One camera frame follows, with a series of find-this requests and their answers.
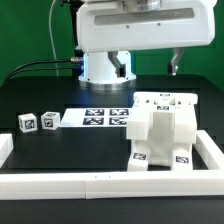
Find white chair back frame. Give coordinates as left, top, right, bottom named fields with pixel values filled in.
left=126, top=92, right=198, bottom=144

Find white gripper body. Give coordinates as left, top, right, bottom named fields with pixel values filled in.
left=77, top=0, right=216, bottom=52

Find white left fence piece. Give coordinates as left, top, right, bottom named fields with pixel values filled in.
left=0, top=134, right=14, bottom=168

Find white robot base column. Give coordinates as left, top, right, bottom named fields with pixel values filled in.
left=79, top=51, right=136, bottom=91

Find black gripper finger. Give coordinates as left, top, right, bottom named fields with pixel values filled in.
left=108, top=51, right=126, bottom=78
left=168, top=48, right=184, bottom=75

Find black cables at base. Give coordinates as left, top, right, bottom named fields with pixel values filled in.
left=5, top=56, right=84, bottom=83

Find white flat base plate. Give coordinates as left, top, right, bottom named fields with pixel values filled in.
left=60, top=108, right=130, bottom=128

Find white tagged cube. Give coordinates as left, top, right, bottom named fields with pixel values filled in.
left=18, top=113, right=37, bottom=133
left=41, top=112, right=60, bottom=130

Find white L-shaped fence rail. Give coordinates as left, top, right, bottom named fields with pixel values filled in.
left=0, top=130, right=224, bottom=200

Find grey hanging cable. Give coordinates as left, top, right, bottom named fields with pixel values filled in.
left=48, top=0, right=60, bottom=78

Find white chair seat block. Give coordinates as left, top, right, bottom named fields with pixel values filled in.
left=148, top=111, right=174, bottom=166

